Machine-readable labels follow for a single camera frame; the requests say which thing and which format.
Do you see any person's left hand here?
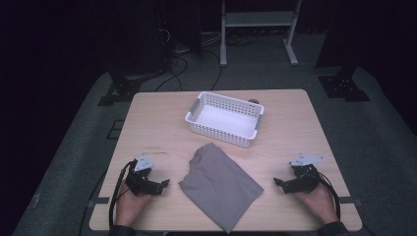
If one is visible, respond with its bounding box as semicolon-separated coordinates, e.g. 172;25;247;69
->
114;181;153;228

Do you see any white metal stand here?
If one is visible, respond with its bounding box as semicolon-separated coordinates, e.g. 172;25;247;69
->
219;0;303;68

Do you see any gray cloth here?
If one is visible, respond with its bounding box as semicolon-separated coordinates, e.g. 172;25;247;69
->
178;142;266;234

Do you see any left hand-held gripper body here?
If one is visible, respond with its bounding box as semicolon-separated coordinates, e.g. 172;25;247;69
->
124;152;164;198

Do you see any white plastic basket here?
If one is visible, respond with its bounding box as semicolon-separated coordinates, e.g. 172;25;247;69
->
184;90;266;148

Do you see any black stand base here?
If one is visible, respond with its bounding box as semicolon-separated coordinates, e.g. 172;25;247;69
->
316;63;372;103
97;70;165;107

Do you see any person's dark sleeve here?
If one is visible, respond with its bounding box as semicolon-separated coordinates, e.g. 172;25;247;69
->
317;220;350;236
107;224;137;236

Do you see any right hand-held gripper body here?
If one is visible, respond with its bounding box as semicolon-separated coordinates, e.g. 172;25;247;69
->
282;152;327;195

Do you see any person's right hand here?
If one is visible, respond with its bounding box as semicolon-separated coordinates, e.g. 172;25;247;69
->
292;182;339;226

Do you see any black floor cable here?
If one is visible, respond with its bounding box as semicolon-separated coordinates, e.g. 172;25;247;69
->
201;48;224;91
153;53;190;93

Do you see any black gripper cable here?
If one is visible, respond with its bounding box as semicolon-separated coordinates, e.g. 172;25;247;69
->
108;159;138;230
314;170;342;221

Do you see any person's right dark sleeve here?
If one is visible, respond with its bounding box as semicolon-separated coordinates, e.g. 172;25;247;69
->
317;220;350;236

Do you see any person's left dark sleeve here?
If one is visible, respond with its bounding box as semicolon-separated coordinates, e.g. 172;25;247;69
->
107;224;137;236

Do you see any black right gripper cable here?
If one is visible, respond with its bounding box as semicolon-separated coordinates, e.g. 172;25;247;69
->
314;170;342;221

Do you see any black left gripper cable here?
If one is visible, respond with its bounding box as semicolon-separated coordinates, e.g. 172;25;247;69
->
108;159;138;230

